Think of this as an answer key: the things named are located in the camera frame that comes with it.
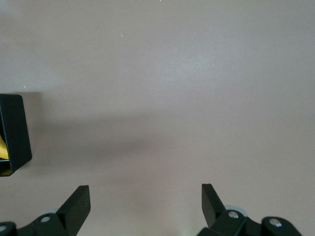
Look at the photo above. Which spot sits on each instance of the black plastic box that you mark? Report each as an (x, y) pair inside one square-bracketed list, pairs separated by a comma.
[(17, 132)]

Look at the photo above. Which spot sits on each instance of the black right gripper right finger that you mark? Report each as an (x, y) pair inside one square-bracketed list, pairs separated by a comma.
[(221, 218)]

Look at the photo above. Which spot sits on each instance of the yellow banana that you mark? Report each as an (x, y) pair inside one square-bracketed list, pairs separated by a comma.
[(3, 148)]

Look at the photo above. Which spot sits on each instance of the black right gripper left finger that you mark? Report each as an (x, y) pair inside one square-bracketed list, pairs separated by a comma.
[(71, 211)]

